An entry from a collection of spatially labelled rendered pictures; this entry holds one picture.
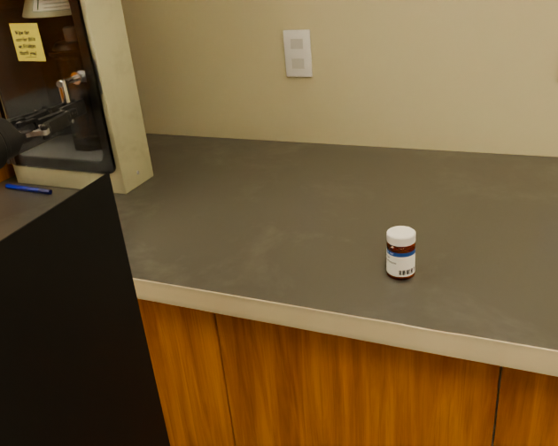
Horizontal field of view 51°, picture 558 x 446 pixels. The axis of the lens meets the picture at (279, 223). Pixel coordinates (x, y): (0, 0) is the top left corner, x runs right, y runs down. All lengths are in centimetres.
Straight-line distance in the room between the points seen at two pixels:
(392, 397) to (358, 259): 22
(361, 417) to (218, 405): 28
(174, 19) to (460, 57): 74
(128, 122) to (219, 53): 38
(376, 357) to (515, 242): 32
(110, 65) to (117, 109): 9
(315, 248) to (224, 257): 16
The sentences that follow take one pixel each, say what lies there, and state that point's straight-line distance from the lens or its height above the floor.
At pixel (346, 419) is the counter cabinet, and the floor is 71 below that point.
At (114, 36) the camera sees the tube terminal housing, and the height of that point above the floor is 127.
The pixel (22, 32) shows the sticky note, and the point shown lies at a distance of 137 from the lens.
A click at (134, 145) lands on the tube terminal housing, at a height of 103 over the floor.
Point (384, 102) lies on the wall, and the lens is 148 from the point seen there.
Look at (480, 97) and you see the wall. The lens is 145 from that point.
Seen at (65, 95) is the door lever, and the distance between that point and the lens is 127.
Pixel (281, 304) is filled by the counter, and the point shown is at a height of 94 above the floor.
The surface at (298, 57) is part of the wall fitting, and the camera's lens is 152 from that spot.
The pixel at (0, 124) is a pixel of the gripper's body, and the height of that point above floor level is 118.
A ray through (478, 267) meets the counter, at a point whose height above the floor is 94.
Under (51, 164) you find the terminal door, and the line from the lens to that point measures 144.
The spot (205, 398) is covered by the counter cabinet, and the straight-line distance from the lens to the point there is 114.
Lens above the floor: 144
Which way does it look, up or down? 26 degrees down
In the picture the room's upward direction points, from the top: 5 degrees counter-clockwise
